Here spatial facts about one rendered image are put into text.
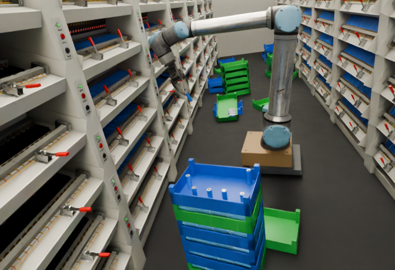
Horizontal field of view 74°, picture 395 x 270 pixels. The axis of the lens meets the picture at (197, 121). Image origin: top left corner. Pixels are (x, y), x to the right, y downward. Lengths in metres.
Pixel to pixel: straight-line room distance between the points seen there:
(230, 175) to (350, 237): 0.65
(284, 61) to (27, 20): 1.08
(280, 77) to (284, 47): 0.15
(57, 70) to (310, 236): 1.26
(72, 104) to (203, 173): 0.59
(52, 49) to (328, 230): 1.37
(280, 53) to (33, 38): 1.05
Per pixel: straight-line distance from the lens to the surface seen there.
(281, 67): 1.43
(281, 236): 1.44
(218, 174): 1.14
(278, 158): 1.75
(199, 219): 1.05
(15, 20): 0.85
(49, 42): 0.93
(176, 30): 1.46
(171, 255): 1.43
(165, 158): 1.78
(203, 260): 1.22
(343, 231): 1.51
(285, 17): 1.38
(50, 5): 0.96
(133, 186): 1.31
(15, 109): 0.78
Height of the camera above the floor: 1.07
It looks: 23 degrees down
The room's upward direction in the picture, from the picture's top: 10 degrees counter-clockwise
